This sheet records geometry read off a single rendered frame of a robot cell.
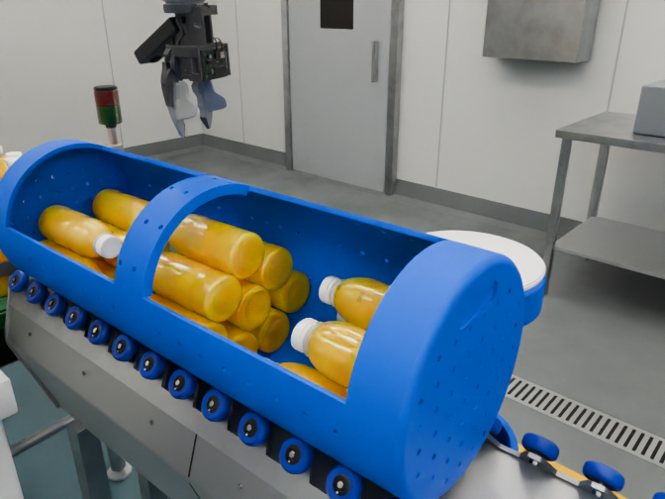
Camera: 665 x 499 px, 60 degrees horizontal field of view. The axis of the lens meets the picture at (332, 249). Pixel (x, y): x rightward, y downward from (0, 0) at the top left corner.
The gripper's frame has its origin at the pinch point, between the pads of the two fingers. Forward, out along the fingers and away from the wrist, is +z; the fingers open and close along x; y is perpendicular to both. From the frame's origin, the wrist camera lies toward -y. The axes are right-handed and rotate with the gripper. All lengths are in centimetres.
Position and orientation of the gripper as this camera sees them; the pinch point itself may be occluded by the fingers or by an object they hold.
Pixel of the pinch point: (192, 125)
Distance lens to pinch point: 107.9
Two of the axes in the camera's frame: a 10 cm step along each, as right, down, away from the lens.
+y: 8.5, 2.2, -4.9
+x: 5.3, -3.8, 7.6
